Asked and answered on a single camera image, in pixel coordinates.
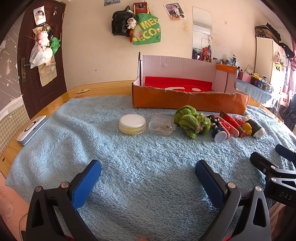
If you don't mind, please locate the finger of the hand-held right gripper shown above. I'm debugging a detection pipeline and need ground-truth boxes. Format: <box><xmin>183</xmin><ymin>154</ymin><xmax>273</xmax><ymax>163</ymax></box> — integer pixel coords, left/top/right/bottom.
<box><xmin>250</xmin><ymin>152</ymin><xmax>296</xmax><ymax>205</ymax></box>
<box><xmin>275</xmin><ymin>144</ymin><xmax>296</xmax><ymax>163</ymax></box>

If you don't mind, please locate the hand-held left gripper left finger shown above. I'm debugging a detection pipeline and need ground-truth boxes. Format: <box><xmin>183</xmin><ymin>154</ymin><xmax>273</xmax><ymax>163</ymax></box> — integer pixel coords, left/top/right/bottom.
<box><xmin>25</xmin><ymin>159</ymin><xmax>102</xmax><ymax>241</ymax></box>

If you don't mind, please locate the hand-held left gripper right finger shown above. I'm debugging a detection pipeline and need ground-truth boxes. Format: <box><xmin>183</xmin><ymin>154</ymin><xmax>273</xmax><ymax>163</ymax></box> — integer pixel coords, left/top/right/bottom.
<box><xmin>195</xmin><ymin>160</ymin><xmax>271</xmax><ymax>241</ymax></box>

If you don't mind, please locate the sushi roll toy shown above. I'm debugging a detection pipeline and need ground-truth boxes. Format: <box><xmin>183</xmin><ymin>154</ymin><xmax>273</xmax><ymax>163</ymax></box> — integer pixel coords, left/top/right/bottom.
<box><xmin>242</xmin><ymin>115</ymin><xmax>266</xmax><ymax>139</ymax></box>

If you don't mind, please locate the pink plastic clip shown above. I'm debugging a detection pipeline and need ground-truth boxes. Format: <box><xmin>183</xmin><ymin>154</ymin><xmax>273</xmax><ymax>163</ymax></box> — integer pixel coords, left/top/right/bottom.
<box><xmin>216</xmin><ymin>115</ymin><xmax>240</xmax><ymax>139</ymax></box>

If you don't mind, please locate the red firecracker stick toy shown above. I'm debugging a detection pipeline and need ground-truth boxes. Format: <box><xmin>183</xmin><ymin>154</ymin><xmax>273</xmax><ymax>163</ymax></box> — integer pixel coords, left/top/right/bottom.
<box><xmin>220</xmin><ymin>111</ymin><xmax>246</xmax><ymax>138</ymax></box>

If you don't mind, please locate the black-haired doll figurine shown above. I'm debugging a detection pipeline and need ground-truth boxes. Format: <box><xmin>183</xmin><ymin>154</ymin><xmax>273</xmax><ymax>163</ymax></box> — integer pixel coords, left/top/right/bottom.
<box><xmin>206</xmin><ymin>115</ymin><xmax>228</xmax><ymax>143</ymax></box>

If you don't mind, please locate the green knitted toy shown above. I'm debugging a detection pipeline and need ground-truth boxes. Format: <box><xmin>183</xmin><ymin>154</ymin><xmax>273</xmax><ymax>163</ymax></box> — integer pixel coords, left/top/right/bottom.
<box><xmin>180</xmin><ymin>113</ymin><xmax>211</xmax><ymax>139</ymax></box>
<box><xmin>174</xmin><ymin>105</ymin><xmax>199</xmax><ymax>127</ymax></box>

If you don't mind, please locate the small clear plastic box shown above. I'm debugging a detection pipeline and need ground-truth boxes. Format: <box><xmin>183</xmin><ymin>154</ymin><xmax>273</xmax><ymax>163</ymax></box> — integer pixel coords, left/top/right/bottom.
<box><xmin>148</xmin><ymin>114</ymin><xmax>177</xmax><ymax>136</ymax></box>

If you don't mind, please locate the white round lid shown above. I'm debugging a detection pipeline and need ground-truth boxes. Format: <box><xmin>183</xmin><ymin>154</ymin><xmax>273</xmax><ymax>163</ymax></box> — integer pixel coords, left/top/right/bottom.
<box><xmin>119</xmin><ymin>115</ymin><xmax>147</xmax><ymax>134</ymax></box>

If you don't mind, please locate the orange cardboard box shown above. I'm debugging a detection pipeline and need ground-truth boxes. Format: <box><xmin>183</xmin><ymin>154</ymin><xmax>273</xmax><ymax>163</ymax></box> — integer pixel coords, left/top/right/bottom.
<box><xmin>132</xmin><ymin>52</ymin><xmax>250</xmax><ymax>115</ymax></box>

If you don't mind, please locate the dark jacket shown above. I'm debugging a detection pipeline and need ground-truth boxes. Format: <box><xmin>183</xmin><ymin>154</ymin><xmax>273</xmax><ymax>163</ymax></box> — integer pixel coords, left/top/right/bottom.
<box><xmin>279</xmin><ymin>95</ymin><xmax>296</xmax><ymax>130</ymax></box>

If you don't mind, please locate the light blue fleece blanket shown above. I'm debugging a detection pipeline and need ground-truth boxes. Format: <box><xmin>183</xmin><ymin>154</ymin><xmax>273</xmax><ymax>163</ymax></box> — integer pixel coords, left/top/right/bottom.
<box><xmin>5</xmin><ymin>96</ymin><xmax>296</xmax><ymax>241</ymax></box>

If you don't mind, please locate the side table with grey cloth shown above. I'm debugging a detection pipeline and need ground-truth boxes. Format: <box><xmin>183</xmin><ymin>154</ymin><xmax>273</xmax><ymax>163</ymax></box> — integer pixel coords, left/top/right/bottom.
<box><xmin>236</xmin><ymin>79</ymin><xmax>281</xmax><ymax>108</ymax></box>

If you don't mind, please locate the clutter of bottles and jars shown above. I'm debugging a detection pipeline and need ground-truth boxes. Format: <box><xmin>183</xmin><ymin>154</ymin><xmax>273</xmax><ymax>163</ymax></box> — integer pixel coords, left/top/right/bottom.
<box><xmin>213</xmin><ymin>54</ymin><xmax>273</xmax><ymax>92</ymax></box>

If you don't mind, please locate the pink bedding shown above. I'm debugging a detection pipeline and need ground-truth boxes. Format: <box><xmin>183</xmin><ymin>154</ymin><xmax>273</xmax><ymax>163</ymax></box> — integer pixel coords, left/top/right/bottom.
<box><xmin>0</xmin><ymin>176</ymin><xmax>28</xmax><ymax>241</ymax></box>

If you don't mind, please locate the white portable device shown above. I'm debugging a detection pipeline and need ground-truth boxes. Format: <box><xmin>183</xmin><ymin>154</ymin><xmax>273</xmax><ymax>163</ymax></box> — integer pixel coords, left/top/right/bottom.
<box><xmin>16</xmin><ymin>115</ymin><xmax>48</xmax><ymax>146</ymax></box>

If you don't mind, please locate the pink storage box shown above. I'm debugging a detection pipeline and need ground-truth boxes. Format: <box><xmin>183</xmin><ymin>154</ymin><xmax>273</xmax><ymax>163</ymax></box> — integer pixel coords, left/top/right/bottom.
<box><xmin>238</xmin><ymin>71</ymin><xmax>252</xmax><ymax>84</ymax></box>

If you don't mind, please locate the white wardrobe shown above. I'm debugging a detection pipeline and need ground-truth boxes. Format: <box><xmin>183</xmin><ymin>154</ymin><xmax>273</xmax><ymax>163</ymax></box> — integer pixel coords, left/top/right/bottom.
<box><xmin>254</xmin><ymin>37</ymin><xmax>287</xmax><ymax>86</ymax></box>

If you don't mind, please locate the black bag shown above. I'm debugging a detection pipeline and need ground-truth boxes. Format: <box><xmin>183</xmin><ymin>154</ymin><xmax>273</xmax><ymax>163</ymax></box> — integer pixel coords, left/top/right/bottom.
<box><xmin>279</xmin><ymin>42</ymin><xmax>295</xmax><ymax>58</ymax></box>

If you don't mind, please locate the dark brown door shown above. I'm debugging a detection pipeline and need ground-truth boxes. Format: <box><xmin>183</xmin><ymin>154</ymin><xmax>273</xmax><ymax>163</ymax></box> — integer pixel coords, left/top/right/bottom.
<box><xmin>17</xmin><ymin>0</ymin><xmax>67</xmax><ymax>120</ymax></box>

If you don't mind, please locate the beige hanging organizer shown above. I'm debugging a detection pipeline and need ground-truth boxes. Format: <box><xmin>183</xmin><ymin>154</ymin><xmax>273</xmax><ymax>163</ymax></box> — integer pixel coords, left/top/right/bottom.
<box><xmin>38</xmin><ymin>61</ymin><xmax>57</xmax><ymax>87</ymax></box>

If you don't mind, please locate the leopard print bag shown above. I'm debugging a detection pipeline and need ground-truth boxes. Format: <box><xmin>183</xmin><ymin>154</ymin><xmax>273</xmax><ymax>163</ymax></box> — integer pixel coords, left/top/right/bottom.
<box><xmin>255</xmin><ymin>24</ymin><xmax>281</xmax><ymax>42</ymax></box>

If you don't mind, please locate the pink rabbit plush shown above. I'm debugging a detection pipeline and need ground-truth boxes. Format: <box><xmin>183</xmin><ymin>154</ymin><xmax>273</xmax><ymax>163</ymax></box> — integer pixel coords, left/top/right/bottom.
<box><xmin>198</xmin><ymin>47</ymin><xmax>212</xmax><ymax>62</ymax></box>

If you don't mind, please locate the clear plastic bag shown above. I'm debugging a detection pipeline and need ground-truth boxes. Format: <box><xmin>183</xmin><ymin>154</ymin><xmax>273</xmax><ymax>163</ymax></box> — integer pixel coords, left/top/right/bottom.
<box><xmin>29</xmin><ymin>42</ymin><xmax>53</xmax><ymax>69</ymax></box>

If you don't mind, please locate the green hanging toy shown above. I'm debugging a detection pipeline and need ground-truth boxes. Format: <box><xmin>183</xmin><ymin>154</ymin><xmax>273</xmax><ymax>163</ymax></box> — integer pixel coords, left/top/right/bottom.
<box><xmin>50</xmin><ymin>37</ymin><xmax>61</xmax><ymax>56</ymax></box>

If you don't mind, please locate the pink plush toy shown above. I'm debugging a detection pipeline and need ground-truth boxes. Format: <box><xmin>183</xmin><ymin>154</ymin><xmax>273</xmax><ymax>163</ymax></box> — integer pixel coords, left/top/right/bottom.
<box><xmin>37</xmin><ymin>31</ymin><xmax>50</xmax><ymax>47</ymax></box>

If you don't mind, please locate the green tote bag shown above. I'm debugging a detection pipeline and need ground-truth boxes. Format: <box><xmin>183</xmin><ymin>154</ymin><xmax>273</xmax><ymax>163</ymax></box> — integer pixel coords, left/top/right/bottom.
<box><xmin>131</xmin><ymin>13</ymin><xmax>162</xmax><ymax>45</ymax></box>

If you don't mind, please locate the black backpack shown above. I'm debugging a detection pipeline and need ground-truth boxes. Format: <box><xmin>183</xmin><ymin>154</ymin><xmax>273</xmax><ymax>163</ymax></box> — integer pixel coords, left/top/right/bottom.
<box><xmin>112</xmin><ymin>6</ymin><xmax>134</xmax><ymax>37</ymax></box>

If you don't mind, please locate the paper picture on door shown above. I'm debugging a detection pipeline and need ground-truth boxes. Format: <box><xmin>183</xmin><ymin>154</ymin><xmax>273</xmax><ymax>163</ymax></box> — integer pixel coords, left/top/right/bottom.
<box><xmin>33</xmin><ymin>7</ymin><xmax>46</xmax><ymax>25</ymax></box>

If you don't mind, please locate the red framed picture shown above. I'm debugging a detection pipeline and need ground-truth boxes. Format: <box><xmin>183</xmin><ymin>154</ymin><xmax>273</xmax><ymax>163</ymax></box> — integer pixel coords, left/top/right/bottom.
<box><xmin>133</xmin><ymin>2</ymin><xmax>148</xmax><ymax>14</ymax></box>

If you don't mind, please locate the metal door handle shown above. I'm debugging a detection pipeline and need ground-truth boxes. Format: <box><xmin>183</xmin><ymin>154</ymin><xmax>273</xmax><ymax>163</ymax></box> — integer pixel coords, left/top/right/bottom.
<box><xmin>21</xmin><ymin>58</ymin><xmax>31</xmax><ymax>83</ymax></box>

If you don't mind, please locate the wall mirror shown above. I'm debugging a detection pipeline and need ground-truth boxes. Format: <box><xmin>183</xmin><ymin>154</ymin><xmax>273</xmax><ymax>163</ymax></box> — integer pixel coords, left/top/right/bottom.
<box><xmin>192</xmin><ymin>6</ymin><xmax>212</xmax><ymax>61</ymax></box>

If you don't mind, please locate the wall photo print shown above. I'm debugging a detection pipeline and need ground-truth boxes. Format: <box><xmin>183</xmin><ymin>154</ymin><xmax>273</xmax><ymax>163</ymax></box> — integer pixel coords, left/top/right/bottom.
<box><xmin>163</xmin><ymin>3</ymin><xmax>186</xmax><ymax>21</ymax></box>

